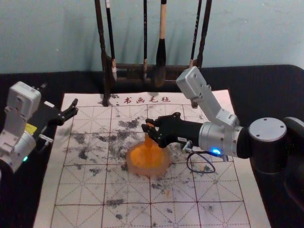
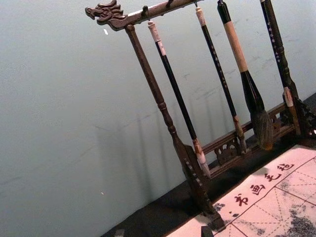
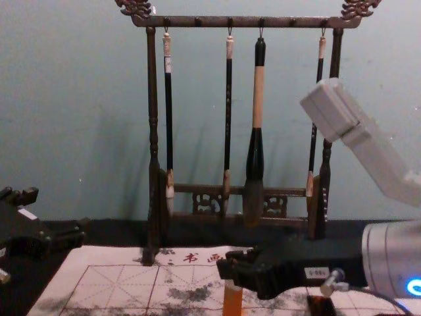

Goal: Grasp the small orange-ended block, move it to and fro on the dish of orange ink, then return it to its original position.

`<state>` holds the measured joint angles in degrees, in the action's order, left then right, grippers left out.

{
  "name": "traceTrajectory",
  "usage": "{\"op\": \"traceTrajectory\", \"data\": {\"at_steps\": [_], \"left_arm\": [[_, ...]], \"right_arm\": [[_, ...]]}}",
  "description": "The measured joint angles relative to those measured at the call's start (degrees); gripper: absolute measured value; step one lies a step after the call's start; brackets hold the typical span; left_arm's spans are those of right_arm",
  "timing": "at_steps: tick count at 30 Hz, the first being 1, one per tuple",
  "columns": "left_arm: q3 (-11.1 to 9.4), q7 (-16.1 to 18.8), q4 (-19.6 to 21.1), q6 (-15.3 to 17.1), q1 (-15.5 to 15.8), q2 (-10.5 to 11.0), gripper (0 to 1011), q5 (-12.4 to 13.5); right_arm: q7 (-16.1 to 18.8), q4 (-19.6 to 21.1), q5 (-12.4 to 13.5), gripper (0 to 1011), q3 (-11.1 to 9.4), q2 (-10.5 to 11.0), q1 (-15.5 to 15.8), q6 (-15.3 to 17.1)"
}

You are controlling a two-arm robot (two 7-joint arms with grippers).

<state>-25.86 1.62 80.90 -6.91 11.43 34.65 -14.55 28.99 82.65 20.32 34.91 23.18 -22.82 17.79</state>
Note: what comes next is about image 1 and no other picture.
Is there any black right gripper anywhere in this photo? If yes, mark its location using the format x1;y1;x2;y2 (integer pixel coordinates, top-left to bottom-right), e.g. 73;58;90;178
141;112;205;149

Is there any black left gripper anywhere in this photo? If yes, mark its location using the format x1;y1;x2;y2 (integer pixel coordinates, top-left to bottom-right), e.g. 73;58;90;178
30;98;79;139

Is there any orange translucent funnel-shaped dish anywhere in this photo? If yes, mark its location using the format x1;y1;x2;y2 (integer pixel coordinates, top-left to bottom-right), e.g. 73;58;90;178
125;122;172;178

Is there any dark wooden brush rack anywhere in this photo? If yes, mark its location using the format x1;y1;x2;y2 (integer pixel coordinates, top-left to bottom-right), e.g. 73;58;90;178
94;0;213;109

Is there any white gridded calligraphy felt mat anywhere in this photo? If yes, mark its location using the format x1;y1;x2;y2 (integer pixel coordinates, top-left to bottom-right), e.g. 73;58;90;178
33;89;272;228

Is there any black brush with white tip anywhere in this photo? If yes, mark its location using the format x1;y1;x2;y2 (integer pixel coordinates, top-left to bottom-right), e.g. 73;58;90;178
105;0;118;82

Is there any thin black calligraphy brush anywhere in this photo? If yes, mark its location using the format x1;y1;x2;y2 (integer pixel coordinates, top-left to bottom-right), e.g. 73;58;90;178
142;0;149;83

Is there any black brush with reddish ferrule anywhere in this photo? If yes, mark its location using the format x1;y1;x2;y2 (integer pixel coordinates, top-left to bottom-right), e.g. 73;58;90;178
189;0;203;70

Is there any black table cloth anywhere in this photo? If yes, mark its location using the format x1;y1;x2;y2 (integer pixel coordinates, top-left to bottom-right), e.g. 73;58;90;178
0;64;304;228

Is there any thin dark gripper cable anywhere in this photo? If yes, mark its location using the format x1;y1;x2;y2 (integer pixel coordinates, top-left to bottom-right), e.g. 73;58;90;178
186;140;229;174

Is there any large beige-handled calligraphy brush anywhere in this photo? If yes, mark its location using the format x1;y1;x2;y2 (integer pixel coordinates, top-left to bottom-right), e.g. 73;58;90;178
152;0;167;88

